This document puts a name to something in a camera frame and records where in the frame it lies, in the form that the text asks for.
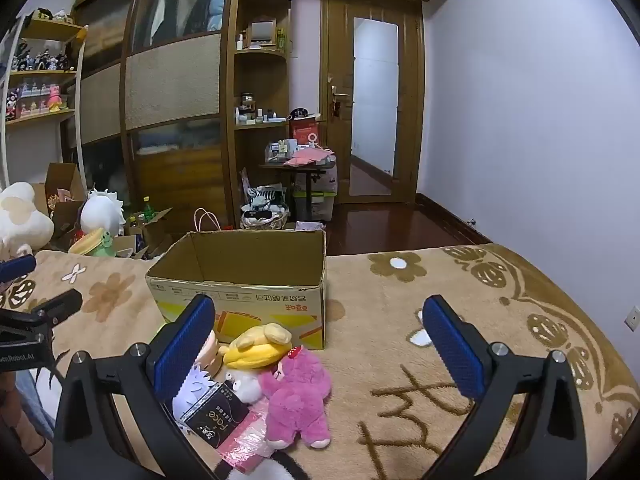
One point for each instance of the wooden wardrobe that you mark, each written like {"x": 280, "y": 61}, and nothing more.
{"x": 170, "y": 80}

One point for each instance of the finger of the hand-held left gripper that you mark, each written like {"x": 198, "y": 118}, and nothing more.
{"x": 60, "y": 305}
{"x": 17, "y": 267}

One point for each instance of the person's left forearm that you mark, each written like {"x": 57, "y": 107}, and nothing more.
{"x": 20, "y": 410}

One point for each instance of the tall open cardboard box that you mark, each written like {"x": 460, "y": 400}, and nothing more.
{"x": 62, "y": 180}

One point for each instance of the figurine display shelf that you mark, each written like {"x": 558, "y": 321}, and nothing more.
{"x": 40, "y": 115}

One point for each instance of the round white-haired plush head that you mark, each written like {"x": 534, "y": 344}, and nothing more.
{"x": 102, "y": 212}

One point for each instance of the cardboard box with bottles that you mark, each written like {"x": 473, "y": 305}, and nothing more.
{"x": 155, "y": 232}

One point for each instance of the pink plastic packet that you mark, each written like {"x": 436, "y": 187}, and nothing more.
{"x": 245, "y": 447}

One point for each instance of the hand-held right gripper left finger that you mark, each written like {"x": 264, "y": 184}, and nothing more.
{"x": 182, "y": 350}

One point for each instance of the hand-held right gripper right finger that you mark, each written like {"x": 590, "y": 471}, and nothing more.
{"x": 456, "y": 350}

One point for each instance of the wooden corner shelf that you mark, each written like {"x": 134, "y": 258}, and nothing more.
{"x": 262, "y": 65}

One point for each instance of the large white plush toy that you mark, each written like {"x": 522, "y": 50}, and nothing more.
{"x": 22, "y": 220}

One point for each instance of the wicker basket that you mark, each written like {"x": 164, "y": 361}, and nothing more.
{"x": 265, "y": 221}

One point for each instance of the small framed mirror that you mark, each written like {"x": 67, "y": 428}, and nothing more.
{"x": 262, "y": 35}

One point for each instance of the green frog plush yellow hat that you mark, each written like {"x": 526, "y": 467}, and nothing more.
{"x": 97, "y": 245}

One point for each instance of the black tissue pack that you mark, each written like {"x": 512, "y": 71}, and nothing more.
{"x": 215, "y": 417}

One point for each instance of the red box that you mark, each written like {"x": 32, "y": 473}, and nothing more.
{"x": 304, "y": 132}

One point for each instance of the striped cloth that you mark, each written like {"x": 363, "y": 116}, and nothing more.
{"x": 265, "y": 196}

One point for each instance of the wall socket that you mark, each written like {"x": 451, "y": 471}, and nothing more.
{"x": 633, "y": 318}

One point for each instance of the yellow plush toy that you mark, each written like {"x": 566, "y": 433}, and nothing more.
{"x": 257, "y": 347}

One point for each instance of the small side table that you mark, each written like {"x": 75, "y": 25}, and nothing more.
{"x": 295, "y": 167}

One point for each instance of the cardboard box yellow print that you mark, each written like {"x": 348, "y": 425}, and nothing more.
{"x": 260, "y": 265}

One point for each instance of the wooden door glass panel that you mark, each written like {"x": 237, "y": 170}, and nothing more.
{"x": 340, "y": 160}

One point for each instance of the white-haired plush doll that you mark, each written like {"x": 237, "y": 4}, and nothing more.
{"x": 235, "y": 385}

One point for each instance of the green bottle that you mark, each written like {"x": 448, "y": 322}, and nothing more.
{"x": 148, "y": 210}

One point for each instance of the pink plush bear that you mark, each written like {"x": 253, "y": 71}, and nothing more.
{"x": 297, "y": 400}

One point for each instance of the clear storage box green lid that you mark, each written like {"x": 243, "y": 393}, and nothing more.
{"x": 322, "y": 200}

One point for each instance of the pink cloth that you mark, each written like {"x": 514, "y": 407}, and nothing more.
{"x": 305, "y": 157}

